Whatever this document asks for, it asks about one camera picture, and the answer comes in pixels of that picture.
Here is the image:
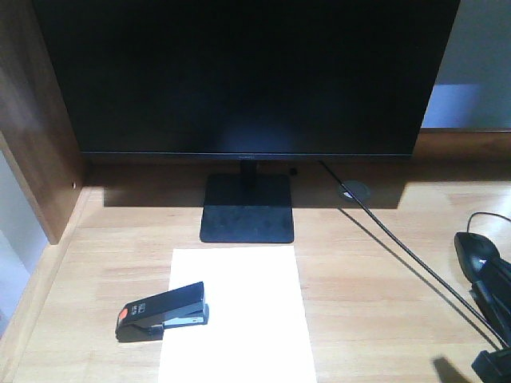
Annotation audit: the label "black mouse cable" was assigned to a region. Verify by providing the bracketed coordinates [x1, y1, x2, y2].
[465, 211, 511, 236]

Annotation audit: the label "wooden shelf unit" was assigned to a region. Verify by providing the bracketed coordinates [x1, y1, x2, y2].
[1, 1, 85, 244]

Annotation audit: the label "black stapler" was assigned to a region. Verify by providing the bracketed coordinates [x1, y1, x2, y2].
[115, 282, 209, 343]

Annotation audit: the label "black monitor cable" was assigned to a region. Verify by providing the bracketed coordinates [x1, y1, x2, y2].
[317, 159, 508, 348]

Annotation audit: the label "grey desk cable grommet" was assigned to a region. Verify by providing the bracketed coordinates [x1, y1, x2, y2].
[339, 180, 371, 201]

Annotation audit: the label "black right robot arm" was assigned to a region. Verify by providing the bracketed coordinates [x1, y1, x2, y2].
[471, 258, 510, 383]

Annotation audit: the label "white paper sheets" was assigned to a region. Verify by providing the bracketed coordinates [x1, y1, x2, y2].
[158, 246, 316, 382]

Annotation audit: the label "black computer monitor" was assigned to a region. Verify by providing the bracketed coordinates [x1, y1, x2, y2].
[33, 1, 459, 243]

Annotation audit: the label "black computer mouse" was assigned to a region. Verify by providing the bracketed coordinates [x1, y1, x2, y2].
[454, 231, 501, 282]

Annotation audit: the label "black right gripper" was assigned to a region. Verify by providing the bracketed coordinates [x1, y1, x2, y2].
[471, 347, 511, 383]

